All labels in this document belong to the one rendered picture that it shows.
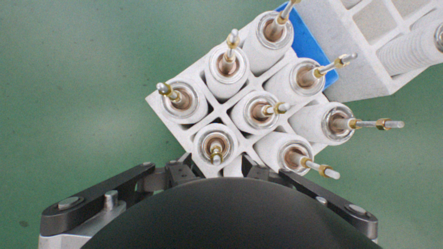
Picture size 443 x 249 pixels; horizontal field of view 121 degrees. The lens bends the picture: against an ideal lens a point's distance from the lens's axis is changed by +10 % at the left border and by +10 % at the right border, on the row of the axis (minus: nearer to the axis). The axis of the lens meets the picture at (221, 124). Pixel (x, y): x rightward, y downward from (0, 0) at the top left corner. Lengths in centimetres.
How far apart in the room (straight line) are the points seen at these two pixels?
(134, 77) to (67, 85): 25
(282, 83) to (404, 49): 34
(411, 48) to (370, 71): 7
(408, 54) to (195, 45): 61
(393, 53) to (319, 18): 21
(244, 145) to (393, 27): 54
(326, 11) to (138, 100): 68
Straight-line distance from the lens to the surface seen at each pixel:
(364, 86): 60
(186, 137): 33
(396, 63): 58
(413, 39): 57
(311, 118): 34
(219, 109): 32
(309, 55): 59
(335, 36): 57
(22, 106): 87
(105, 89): 66
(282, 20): 30
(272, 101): 28
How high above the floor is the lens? 50
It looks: 87 degrees down
